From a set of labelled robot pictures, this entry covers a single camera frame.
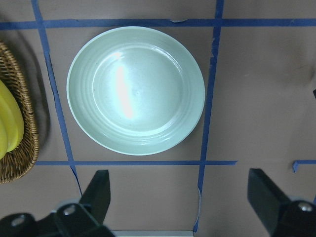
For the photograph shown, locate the yellow banana bunch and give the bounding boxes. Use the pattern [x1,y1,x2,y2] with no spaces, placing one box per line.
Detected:
[0,81,24,159]

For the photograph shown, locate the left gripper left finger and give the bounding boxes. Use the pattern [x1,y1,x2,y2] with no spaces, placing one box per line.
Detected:
[79,170,111,224]

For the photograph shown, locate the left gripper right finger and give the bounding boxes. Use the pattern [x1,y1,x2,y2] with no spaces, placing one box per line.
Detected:
[247,168,292,231]

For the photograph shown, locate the light green plate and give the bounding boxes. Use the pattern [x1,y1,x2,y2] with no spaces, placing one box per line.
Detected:
[66,26,205,156]

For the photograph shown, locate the brown wicker basket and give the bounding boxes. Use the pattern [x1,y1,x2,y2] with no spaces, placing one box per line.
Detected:
[0,41,39,184]

